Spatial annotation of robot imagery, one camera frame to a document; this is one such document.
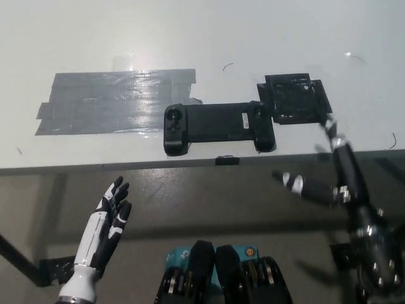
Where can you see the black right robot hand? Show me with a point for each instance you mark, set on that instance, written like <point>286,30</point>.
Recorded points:
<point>371,240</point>

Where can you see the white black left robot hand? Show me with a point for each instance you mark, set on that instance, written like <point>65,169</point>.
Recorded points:
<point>95,234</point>

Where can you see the robot body black teal blocks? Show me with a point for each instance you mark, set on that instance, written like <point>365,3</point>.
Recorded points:
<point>228,278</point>

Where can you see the black game controller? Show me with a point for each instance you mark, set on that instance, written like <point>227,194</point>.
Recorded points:
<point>218,123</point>

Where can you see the grey table leg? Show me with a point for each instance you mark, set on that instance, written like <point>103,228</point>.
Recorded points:
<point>53,215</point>

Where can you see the black diagonal bar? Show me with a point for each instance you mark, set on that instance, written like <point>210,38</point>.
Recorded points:
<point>17,258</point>

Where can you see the small black tape strip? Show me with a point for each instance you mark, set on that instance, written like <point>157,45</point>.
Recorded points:
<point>226,161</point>

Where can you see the grey duct tape patch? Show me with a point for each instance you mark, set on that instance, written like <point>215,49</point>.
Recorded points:
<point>107,101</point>

